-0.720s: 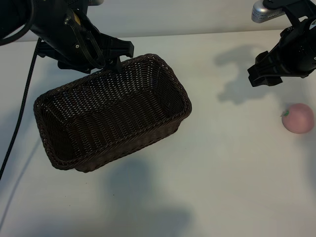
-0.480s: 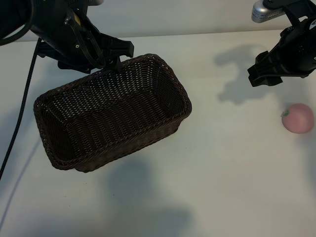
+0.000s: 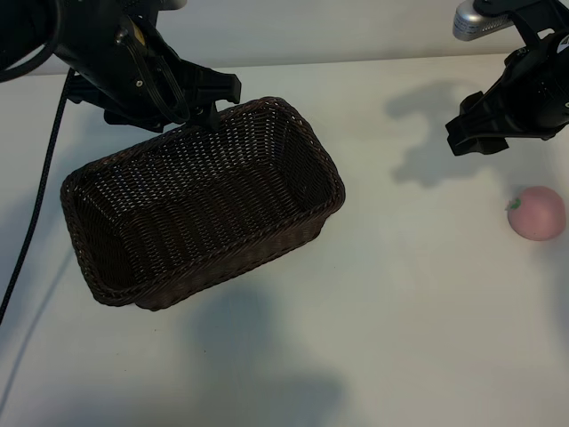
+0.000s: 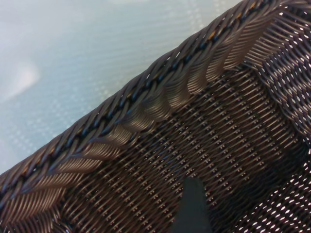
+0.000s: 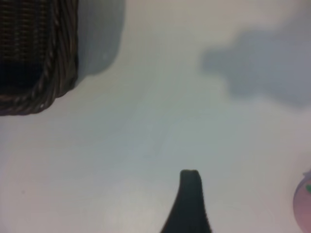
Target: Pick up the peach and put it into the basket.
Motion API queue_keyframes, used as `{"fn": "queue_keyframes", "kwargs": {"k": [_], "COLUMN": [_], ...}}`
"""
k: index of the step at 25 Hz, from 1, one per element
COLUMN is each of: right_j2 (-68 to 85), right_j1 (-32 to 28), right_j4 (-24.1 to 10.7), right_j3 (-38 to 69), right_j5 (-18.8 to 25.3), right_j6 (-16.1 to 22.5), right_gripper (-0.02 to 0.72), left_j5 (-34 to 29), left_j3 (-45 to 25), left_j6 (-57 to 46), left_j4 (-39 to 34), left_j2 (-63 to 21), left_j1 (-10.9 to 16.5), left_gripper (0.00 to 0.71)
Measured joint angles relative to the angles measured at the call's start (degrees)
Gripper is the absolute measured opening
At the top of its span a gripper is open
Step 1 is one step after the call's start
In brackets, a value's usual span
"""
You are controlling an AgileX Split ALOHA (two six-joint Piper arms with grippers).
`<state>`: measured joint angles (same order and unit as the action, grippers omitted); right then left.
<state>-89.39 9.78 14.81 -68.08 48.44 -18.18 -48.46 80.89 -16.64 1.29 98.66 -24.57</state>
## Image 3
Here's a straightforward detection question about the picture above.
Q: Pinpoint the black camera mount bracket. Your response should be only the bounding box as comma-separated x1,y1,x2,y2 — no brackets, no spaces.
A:
473,0,562,51

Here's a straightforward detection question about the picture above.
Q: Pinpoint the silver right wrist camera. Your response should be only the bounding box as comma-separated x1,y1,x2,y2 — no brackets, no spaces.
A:
452,0,526,43

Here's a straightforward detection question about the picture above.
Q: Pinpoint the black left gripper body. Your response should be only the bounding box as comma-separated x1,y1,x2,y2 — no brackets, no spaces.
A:
52,0,211,134

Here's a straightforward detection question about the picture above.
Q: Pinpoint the black flat camera cable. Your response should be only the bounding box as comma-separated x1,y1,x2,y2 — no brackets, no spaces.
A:
116,17,193,125

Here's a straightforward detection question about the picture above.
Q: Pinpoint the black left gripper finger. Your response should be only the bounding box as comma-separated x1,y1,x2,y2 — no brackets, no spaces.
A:
190,101,222,132
207,68,244,106

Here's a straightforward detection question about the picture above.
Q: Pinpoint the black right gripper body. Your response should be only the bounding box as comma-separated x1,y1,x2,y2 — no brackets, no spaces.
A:
483,32,569,141

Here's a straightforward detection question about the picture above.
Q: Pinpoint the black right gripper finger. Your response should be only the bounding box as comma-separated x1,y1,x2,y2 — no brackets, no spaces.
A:
459,90,491,121
445,112,510,157

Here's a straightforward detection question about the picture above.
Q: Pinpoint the dark brown wicker basket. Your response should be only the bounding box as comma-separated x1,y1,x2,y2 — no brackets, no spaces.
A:
60,95,347,311

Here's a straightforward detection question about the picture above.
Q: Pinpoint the pink peach with green stem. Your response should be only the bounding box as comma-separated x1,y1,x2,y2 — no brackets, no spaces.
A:
503,185,565,243

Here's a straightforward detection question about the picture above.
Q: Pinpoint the black braided cable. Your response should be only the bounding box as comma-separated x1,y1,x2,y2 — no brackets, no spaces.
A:
0,69,76,328

